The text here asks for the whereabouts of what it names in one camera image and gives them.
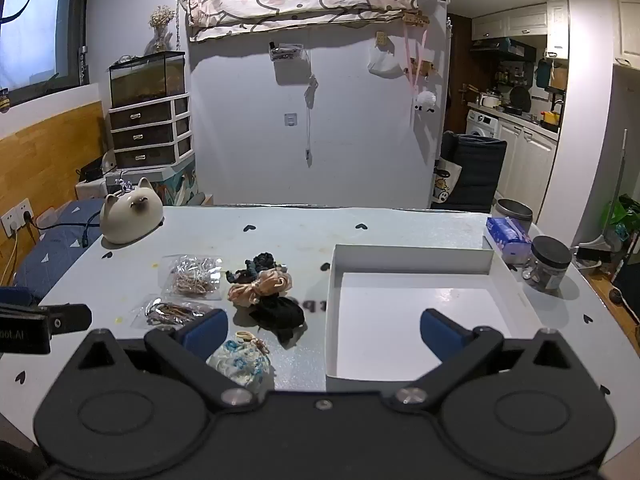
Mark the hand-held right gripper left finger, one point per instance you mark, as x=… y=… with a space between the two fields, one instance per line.
x=202 y=332

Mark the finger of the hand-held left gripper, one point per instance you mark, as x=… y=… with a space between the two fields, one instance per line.
x=70 y=317

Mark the clear wall organizer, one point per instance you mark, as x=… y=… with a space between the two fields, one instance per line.
x=286 y=52

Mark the white upper kitchen cabinets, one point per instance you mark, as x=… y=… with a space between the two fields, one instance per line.
x=510 y=22

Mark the glass fish tank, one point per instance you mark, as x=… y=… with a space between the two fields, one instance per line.
x=147 y=80

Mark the round metal tin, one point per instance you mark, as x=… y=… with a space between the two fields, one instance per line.
x=512 y=212

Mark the white plastic drawer unit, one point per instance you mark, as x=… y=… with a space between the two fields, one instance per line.
x=150 y=132

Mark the white lower kitchen cabinets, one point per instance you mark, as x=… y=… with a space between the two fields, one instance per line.
x=527 y=165

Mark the white plush toy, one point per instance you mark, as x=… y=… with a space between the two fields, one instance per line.
x=425 y=101

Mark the cream cat-shaped ornament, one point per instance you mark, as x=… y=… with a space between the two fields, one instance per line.
x=130 y=215

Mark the clear jar with black lid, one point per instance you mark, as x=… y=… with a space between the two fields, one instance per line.
x=547 y=265

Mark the window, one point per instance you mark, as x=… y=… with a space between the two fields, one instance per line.
x=30 y=25

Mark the thin dark scrunchie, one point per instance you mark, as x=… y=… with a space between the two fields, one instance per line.
x=239 y=276

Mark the dark teal scrunchie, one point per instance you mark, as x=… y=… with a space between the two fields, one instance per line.
x=265 y=262

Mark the pink ribbon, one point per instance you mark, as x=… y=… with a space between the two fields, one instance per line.
x=417 y=60

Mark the blue tissue pack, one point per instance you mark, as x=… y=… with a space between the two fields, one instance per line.
x=507 y=235

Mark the grey broom pole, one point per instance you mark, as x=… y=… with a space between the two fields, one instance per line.
x=619 y=180

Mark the white shallow box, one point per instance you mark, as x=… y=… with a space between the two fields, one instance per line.
x=430 y=310

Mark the leaf-printed storage box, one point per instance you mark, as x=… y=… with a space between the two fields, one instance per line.
x=175 y=185

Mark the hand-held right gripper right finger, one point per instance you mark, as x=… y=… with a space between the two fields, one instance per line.
x=439 y=331

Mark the black frying pan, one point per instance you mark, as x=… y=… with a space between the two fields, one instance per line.
x=520 y=99

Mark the green plastic bag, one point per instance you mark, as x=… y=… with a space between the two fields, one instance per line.
x=622 y=215

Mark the white kitchen cabinets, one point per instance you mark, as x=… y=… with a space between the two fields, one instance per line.
x=510 y=22
x=527 y=165

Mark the white wall pouch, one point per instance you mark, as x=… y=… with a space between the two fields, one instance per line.
x=384 y=62

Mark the white wall socket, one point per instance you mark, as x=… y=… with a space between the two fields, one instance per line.
x=17 y=216

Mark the blue patterned bedding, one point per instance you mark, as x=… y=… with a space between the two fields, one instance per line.
x=55 y=250

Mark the dried flowers in vase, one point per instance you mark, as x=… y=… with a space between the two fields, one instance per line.
x=161 y=22

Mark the black scrunchie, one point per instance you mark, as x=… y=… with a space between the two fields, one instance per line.
x=277 y=315

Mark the white cooking pot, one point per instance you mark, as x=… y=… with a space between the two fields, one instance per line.
x=491 y=100

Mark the white printed tote bag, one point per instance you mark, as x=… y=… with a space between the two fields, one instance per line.
x=446 y=182

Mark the white washing machine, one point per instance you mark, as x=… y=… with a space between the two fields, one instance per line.
x=482 y=125

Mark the wooden hook rack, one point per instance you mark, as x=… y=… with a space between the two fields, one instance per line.
x=416 y=18

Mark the small white wall hook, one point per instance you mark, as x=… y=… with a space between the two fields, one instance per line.
x=290 y=119

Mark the pink satin scrunchie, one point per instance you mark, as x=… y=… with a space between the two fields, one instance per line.
x=262 y=287

